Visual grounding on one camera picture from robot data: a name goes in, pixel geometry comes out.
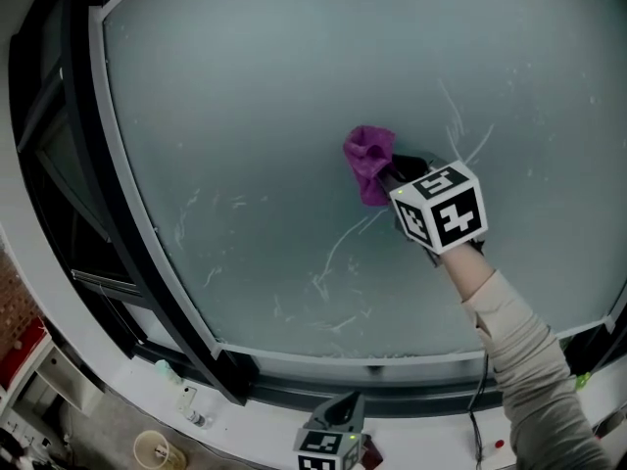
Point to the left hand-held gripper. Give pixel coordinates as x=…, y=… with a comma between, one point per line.
x=325, y=448

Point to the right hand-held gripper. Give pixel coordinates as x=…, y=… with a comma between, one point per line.
x=455, y=213

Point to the purple knitted cloth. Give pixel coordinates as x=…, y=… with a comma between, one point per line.
x=370, y=162

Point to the frosted glass pane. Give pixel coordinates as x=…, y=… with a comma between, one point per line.
x=294, y=115

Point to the person's right forearm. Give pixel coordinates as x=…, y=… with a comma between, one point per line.
x=529, y=385

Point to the dark red case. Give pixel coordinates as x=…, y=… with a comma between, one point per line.
x=372, y=455

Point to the small clear bottle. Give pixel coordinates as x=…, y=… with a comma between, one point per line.
x=200, y=419

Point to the white phone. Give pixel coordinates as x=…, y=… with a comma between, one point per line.
x=186, y=399

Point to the round beige bucket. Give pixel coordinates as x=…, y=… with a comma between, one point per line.
x=157, y=451

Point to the pale green crumpled bag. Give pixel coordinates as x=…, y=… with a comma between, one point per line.
x=166, y=371

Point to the green bottle with yellow cap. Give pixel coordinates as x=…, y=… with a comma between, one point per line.
x=583, y=380

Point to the white power strip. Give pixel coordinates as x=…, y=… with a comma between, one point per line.
x=22, y=434

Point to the white cabinet with red top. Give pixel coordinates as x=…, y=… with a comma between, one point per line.
x=29, y=360

